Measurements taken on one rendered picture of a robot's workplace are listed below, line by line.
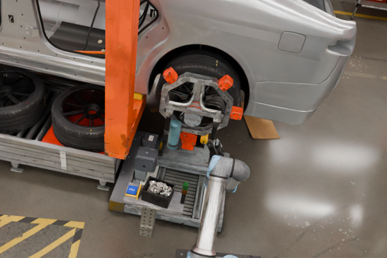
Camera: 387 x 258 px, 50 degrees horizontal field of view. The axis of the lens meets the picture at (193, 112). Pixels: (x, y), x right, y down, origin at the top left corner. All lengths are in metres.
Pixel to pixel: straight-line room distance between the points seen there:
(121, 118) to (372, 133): 3.04
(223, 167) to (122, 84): 0.82
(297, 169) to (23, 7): 2.78
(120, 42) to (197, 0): 0.66
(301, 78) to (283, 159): 1.27
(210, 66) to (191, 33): 0.28
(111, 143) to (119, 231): 0.74
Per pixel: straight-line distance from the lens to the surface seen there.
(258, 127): 4.41
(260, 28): 2.90
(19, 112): 3.62
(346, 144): 4.66
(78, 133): 3.37
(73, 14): 4.10
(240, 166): 2.51
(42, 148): 3.48
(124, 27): 2.43
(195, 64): 3.01
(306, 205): 3.89
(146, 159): 3.33
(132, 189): 3.01
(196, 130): 3.29
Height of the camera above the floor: 2.86
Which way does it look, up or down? 41 degrees down
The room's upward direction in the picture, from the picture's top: 11 degrees clockwise
